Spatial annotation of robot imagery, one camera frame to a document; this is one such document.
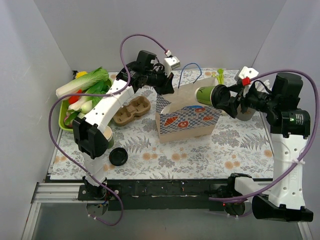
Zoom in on straw holder with straws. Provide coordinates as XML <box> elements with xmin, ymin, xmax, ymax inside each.
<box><xmin>236</xmin><ymin>79</ymin><xmax>271</xmax><ymax>122</ymax></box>

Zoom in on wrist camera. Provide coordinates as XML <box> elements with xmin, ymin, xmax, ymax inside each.
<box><xmin>162</xmin><ymin>56</ymin><xmax>181</xmax><ymax>75</ymax></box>
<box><xmin>234</xmin><ymin>66</ymin><xmax>259</xmax><ymax>87</ymax></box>

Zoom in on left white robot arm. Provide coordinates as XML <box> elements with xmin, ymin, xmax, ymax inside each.
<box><xmin>72</xmin><ymin>50</ymin><xmax>181</xmax><ymax>200</ymax></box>

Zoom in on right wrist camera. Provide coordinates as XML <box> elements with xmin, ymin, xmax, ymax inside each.
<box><xmin>234</xmin><ymin>66</ymin><xmax>259</xmax><ymax>87</ymax></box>

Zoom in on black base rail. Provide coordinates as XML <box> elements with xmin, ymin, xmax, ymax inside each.
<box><xmin>77</xmin><ymin>178</ymin><xmax>257</xmax><ymax>212</ymax></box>

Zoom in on green vegetable basket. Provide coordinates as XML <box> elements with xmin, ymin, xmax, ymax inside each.
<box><xmin>58</xmin><ymin>78</ymin><xmax>113</xmax><ymax>132</ymax></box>

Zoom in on stacked green paper cups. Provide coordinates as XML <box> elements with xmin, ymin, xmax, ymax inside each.
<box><xmin>103</xmin><ymin>125</ymin><xmax>114</xmax><ymax>149</ymax></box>

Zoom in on black cup lid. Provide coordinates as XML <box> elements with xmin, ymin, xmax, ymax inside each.
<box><xmin>211</xmin><ymin>84</ymin><xmax>223</xmax><ymax>109</ymax></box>
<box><xmin>109</xmin><ymin>147</ymin><xmax>128</xmax><ymax>167</ymax></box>

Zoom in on green paper coffee cup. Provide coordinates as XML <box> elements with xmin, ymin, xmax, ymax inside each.
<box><xmin>194</xmin><ymin>86</ymin><xmax>215</xmax><ymax>106</ymax></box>

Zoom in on celery stalk toy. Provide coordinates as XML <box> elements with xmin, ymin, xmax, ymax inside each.
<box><xmin>211</xmin><ymin>68</ymin><xmax>225</xmax><ymax>85</ymax></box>

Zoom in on black cup lid on mat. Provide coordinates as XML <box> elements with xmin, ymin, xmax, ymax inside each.
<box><xmin>109</xmin><ymin>147</ymin><xmax>128</xmax><ymax>167</ymax></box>

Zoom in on cardboard cup carrier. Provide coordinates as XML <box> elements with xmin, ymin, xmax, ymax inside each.
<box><xmin>112</xmin><ymin>96</ymin><xmax>151</xmax><ymax>126</ymax></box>

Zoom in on red pepper toy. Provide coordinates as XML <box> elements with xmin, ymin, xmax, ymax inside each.
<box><xmin>68</xmin><ymin>89</ymin><xmax>82</xmax><ymax>105</ymax></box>

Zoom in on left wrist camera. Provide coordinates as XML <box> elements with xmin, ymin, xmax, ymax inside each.
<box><xmin>162</xmin><ymin>56</ymin><xmax>181</xmax><ymax>75</ymax></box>

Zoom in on long white cabbage toy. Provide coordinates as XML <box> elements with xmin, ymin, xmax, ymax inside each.
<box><xmin>55</xmin><ymin>67</ymin><xmax>109</xmax><ymax>98</ymax></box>

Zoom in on yellow pepper toy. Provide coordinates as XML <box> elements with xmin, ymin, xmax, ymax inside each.
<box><xmin>75</xmin><ymin>71</ymin><xmax>87</xmax><ymax>79</ymax></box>

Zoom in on checkered paper takeout bag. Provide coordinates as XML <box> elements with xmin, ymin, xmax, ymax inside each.
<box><xmin>155</xmin><ymin>68</ymin><xmax>222</xmax><ymax>143</ymax></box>

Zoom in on floral table mat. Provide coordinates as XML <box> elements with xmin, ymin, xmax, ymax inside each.
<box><xmin>49</xmin><ymin>69</ymin><xmax>276</xmax><ymax>180</ymax></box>

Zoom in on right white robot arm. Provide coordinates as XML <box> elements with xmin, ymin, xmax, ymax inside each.
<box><xmin>211</xmin><ymin>69</ymin><xmax>318</xmax><ymax>222</ymax></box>

